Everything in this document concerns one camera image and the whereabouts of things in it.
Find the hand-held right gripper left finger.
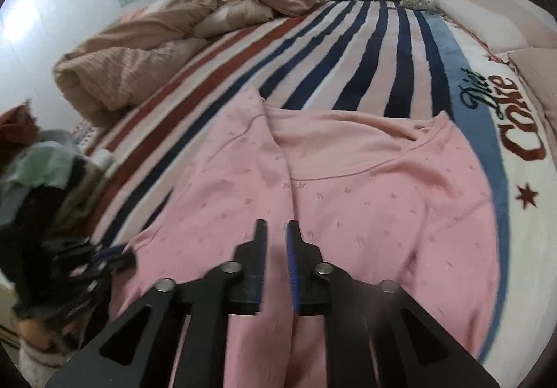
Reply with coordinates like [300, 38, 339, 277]
[44, 219, 267, 388]

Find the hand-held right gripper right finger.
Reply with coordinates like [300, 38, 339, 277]
[287, 220, 501, 388]

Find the pile of mixed clothes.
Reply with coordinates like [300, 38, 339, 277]
[0, 98, 118, 241]

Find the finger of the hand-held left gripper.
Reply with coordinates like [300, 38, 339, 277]
[91, 242, 136, 272]

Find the pink patterned garment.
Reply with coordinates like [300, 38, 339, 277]
[111, 86, 501, 388]

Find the person's left forearm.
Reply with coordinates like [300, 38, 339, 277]
[17, 316, 83, 378]

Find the striped printed blanket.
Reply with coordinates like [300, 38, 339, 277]
[72, 0, 557, 371]

